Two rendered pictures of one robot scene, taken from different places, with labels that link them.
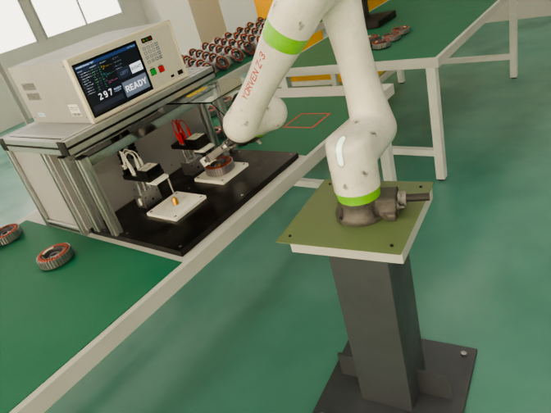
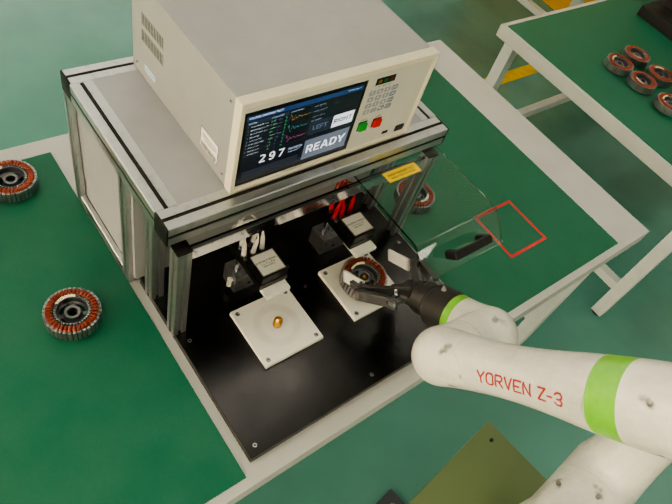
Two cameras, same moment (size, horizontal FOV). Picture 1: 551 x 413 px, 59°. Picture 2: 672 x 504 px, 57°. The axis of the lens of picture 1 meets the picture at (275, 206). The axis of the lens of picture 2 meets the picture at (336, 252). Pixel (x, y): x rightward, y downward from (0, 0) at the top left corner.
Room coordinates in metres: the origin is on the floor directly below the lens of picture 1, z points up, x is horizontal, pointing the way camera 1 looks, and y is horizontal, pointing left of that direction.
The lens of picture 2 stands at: (0.80, 0.34, 1.94)
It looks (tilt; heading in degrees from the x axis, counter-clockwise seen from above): 50 degrees down; 354
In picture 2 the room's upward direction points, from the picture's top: 21 degrees clockwise
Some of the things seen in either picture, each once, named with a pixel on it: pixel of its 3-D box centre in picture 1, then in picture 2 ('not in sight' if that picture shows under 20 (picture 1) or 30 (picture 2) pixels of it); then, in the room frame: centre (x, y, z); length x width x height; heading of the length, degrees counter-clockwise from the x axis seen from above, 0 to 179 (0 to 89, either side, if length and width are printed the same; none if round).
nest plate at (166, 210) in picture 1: (176, 205); (276, 325); (1.51, 0.33, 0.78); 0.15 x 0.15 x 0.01; 47
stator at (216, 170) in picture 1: (219, 165); (363, 278); (1.69, 0.16, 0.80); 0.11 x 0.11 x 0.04
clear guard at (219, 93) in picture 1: (213, 97); (420, 199); (1.75, 0.11, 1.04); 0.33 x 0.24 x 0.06; 47
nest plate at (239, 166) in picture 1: (221, 171); (360, 284); (1.69, 0.16, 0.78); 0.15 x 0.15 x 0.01; 47
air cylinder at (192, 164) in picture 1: (193, 165); (328, 235); (1.79, 0.26, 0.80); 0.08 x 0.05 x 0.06; 137
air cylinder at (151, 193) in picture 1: (147, 196); (243, 272); (1.61, 0.43, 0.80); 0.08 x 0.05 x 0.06; 137
